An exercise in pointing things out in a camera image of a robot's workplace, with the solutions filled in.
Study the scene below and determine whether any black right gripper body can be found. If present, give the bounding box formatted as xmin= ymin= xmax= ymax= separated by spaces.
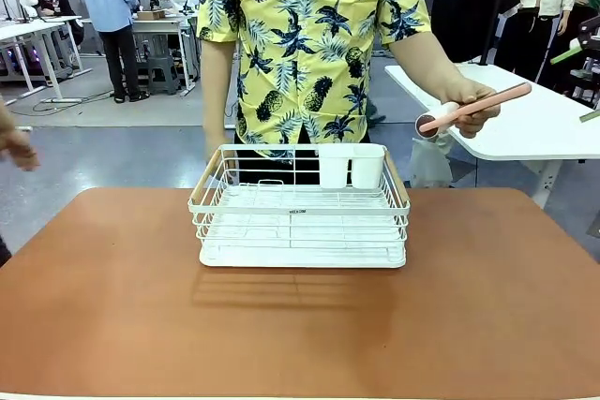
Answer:
xmin=577 ymin=15 xmax=600 ymax=52

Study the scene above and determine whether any pink lint roller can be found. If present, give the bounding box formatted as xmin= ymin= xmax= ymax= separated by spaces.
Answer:
xmin=414 ymin=81 xmax=533 ymax=140

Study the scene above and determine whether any person's right forearm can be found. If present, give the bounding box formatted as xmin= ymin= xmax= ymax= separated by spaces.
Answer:
xmin=200 ymin=38 xmax=241 ymax=143

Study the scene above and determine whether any person's left forearm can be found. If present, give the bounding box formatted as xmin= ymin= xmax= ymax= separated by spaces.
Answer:
xmin=388 ymin=30 xmax=470 ymax=99

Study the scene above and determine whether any person's left hand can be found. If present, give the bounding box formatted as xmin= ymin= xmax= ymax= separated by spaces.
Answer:
xmin=439 ymin=77 xmax=502 ymax=140

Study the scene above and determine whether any person's right hand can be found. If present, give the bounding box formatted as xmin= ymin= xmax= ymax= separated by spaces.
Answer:
xmin=204 ymin=130 xmax=236 ymax=172

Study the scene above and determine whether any bystander's hand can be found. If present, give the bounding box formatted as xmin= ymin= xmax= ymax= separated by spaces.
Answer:
xmin=0 ymin=98 xmax=41 ymax=172

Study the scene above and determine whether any white side table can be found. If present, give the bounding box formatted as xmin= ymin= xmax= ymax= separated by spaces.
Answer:
xmin=383 ymin=62 xmax=600 ymax=210

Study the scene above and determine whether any black stand pole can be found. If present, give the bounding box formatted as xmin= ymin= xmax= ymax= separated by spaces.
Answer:
xmin=476 ymin=0 xmax=515 ymax=67

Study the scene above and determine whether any person in black clothes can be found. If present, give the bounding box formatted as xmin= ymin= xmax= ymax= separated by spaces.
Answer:
xmin=429 ymin=0 xmax=520 ymax=65

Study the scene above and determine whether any white plastic bag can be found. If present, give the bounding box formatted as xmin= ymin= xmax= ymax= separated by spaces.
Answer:
xmin=410 ymin=137 xmax=454 ymax=189

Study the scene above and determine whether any white plastic utensil holder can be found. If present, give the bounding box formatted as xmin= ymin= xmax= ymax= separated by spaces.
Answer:
xmin=318 ymin=144 xmax=386 ymax=190

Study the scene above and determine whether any person in yellow pineapple shirt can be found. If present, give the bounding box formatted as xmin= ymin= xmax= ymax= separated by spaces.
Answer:
xmin=196 ymin=0 xmax=432 ymax=185

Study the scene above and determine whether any grey plastic stool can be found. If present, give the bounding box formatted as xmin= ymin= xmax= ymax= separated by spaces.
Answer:
xmin=145 ymin=55 xmax=182 ymax=96

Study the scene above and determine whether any white desk with box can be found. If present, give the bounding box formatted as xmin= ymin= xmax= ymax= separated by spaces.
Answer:
xmin=79 ymin=10 xmax=199 ymax=93

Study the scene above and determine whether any seated person in black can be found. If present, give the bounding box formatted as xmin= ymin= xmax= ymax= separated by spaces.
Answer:
xmin=36 ymin=0 xmax=85 ymax=45

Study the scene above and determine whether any long white desk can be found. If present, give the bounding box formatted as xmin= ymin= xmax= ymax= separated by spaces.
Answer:
xmin=0 ymin=15 xmax=93 ymax=104

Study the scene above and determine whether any white wire dish rack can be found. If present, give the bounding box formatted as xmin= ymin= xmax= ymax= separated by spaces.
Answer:
xmin=187 ymin=143 xmax=412 ymax=270

